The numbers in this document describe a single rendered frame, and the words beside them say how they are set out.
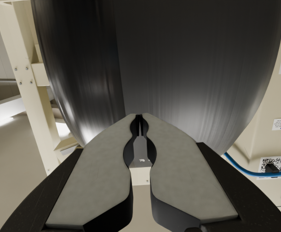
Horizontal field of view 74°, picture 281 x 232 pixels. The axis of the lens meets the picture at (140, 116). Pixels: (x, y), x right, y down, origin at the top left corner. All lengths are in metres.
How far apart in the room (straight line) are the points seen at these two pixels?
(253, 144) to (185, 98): 0.36
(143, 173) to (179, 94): 0.67
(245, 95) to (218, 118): 0.04
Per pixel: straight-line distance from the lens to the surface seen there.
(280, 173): 0.61
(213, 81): 0.22
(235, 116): 0.26
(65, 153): 1.02
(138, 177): 0.88
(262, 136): 0.56
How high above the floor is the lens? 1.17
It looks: 22 degrees up
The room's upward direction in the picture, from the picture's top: 176 degrees clockwise
